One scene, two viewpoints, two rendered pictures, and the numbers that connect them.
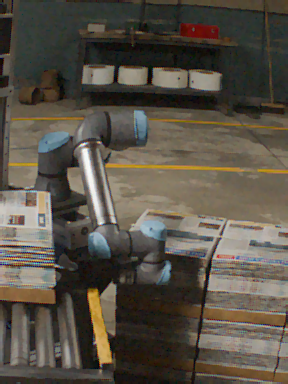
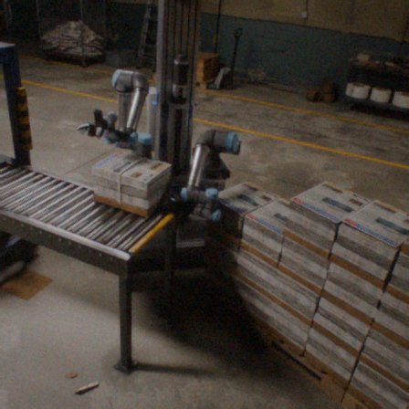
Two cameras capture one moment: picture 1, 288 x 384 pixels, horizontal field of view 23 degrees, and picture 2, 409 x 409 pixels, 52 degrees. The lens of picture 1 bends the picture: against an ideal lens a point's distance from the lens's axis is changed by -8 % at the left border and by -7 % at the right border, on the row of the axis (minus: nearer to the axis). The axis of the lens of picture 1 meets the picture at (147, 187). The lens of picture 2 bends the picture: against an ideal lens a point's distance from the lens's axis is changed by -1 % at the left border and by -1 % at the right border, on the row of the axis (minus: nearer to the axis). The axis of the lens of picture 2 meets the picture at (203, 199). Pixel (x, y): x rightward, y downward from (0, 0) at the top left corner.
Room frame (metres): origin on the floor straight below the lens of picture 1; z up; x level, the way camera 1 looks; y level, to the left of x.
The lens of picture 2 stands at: (0.12, -1.09, 2.07)
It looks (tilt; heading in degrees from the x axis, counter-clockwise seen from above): 29 degrees down; 31
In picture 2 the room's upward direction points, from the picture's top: 5 degrees clockwise
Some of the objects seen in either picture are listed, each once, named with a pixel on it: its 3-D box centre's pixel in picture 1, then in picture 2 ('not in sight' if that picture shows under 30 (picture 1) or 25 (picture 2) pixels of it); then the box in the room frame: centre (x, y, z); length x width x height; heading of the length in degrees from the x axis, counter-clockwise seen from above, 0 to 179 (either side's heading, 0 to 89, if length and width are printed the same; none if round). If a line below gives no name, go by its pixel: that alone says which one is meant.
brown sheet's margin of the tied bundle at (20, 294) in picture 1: (27, 273); (148, 200); (1.85, 0.33, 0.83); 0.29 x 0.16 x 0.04; 9
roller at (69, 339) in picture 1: (68, 332); (141, 233); (1.62, 0.18, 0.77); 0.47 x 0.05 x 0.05; 9
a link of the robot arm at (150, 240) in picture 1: (147, 242); (208, 198); (2.00, -0.01, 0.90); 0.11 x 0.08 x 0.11; 111
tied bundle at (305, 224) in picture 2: not in sight; (327, 218); (2.18, -0.66, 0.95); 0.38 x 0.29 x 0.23; 167
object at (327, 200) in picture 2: not in sight; (330, 200); (2.16, -0.66, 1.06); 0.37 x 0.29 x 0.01; 167
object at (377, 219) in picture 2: not in sight; (385, 221); (2.13, -0.94, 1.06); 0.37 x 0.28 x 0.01; 167
